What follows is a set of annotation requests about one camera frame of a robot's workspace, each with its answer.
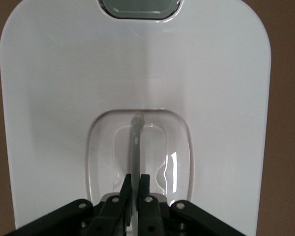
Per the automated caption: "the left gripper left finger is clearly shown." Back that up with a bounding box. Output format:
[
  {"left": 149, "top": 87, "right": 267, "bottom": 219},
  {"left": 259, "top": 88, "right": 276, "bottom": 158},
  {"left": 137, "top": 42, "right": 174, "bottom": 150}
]
[{"left": 4, "top": 174, "right": 132, "bottom": 236}]

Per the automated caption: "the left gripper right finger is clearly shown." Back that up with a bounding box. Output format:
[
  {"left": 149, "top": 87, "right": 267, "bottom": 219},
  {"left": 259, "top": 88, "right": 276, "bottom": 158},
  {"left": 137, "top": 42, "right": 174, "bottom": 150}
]
[{"left": 140, "top": 174, "right": 245, "bottom": 236}]

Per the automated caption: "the grey lid handle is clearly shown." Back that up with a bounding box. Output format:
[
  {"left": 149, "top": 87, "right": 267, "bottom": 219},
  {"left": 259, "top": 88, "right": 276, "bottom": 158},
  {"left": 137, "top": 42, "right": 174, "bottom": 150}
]
[{"left": 129, "top": 112, "right": 146, "bottom": 236}]

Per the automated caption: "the grey lid latch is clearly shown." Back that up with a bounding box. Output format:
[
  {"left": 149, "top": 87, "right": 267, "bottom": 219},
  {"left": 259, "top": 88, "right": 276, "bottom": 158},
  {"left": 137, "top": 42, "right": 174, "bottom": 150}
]
[{"left": 97, "top": 0, "right": 183, "bottom": 20}]

